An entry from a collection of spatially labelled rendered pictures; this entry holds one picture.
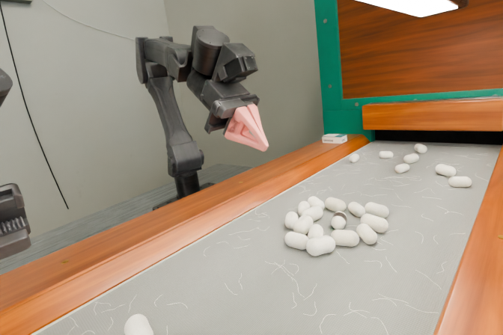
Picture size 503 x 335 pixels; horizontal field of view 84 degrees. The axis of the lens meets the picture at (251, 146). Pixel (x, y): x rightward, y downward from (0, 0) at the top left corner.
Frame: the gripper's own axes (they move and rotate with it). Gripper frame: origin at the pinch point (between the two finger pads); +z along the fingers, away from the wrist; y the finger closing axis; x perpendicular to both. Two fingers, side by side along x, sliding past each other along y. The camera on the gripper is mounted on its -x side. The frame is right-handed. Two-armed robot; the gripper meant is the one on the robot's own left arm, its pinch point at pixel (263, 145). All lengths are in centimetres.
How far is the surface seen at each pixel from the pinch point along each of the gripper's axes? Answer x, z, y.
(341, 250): -1.8, 19.5, -5.2
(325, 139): 12.7, -2.6, 37.2
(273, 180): 10.0, 2.5, 6.6
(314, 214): 1.2, 13.7, -1.0
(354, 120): 8, -3, 50
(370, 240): -4.3, 20.9, -2.7
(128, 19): 74, -200, 75
